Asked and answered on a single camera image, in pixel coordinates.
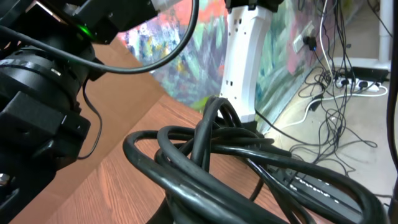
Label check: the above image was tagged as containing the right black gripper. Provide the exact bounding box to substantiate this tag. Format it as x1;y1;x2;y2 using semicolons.
1;91;90;223

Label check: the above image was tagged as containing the black cable bundle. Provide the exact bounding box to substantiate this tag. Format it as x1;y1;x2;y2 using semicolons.
123;95;389;224

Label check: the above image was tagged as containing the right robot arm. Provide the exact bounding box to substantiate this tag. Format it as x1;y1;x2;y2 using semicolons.
1;1;281;223

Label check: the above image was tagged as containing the colourful painted backdrop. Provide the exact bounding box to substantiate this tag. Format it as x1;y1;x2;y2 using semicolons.
118;1;336;131

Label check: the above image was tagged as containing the white power strip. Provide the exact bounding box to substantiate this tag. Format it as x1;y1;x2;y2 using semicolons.
335;78;381;93

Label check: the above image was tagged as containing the white table leg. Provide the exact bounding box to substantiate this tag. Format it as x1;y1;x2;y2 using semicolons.
333;0;393;71

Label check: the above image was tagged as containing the white wall socket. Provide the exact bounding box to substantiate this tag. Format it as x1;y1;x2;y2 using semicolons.
293;21;314;54

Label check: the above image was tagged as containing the floor cable tangle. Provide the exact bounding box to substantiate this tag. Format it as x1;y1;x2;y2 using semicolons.
254;0;396;200

